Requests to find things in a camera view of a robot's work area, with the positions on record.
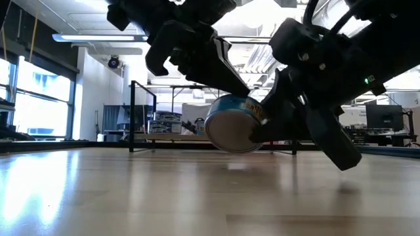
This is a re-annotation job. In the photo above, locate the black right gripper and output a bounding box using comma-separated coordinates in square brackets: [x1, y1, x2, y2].
[249, 17, 366, 172]

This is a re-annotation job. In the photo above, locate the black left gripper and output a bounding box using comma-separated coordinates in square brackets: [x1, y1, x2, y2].
[106, 0, 251, 98]

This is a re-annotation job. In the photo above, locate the blue yellowfin tuna can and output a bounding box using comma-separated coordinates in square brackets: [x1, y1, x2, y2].
[203, 94, 268, 154]
[195, 117, 207, 136]

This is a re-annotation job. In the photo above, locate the navy label seafood can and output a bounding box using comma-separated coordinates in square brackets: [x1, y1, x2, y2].
[148, 120, 183, 134]
[154, 111, 183, 123]

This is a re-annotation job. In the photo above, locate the wire shelf rack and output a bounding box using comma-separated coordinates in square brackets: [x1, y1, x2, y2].
[129, 80, 299, 155]

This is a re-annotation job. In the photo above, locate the small black device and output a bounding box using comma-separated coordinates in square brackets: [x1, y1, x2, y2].
[182, 120, 198, 135]

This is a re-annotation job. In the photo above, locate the cluttered background desk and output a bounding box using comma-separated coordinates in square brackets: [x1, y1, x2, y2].
[341, 127, 419, 148]

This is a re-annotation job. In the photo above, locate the black computer monitor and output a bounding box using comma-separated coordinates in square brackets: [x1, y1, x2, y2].
[366, 104, 404, 132]

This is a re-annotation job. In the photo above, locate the grey cabinet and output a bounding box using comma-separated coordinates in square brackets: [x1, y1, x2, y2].
[103, 104, 154, 136]

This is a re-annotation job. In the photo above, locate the large window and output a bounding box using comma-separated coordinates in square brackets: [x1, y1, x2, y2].
[0, 55, 79, 141]

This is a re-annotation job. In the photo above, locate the black background rack frame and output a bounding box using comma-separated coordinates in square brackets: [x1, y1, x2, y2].
[144, 84, 230, 114]

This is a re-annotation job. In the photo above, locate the black aluminium table frame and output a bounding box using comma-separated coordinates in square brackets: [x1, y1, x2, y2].
[0, 140, 420, 160]

